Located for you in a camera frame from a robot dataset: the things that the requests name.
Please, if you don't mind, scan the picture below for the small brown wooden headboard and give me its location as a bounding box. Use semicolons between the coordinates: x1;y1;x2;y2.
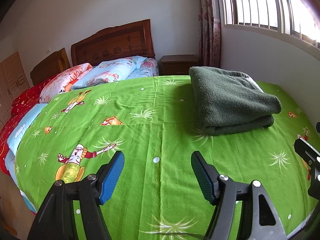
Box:
30;48;71;86

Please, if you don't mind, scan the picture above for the red patterned blanket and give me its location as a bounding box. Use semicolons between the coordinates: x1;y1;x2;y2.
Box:
0;74;57;175

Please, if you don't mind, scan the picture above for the pink floral pillow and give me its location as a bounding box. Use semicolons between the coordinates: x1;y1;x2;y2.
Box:
40;63;93;103

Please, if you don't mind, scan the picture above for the light blue floral quilt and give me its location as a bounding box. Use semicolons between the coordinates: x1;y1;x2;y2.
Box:
71;56;159;90

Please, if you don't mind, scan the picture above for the large brown wooden headboard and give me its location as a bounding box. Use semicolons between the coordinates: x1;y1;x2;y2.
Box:
71;19;155;66

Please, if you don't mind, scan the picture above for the light wooden louvered wardrobe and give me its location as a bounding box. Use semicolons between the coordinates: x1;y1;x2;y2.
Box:
0;52;30;128

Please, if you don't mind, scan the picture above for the green cartoon print bedspread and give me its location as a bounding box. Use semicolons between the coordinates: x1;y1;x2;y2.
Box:
15;76;319;239

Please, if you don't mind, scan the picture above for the pink floral curtain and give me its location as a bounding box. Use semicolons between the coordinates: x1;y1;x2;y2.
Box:
198;0;221;68

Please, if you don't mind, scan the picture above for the brown wooden nightstand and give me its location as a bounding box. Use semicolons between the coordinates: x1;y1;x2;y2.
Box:
159;55;199;76

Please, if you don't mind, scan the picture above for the folded dark green towel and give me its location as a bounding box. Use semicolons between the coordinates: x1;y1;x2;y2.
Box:
189;67;282;135

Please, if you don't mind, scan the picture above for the light blue bed sheet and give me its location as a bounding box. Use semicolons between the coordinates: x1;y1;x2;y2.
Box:
5;103;47;214

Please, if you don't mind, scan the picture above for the white barred window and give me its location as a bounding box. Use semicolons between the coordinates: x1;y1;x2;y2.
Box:
219;0;319;59

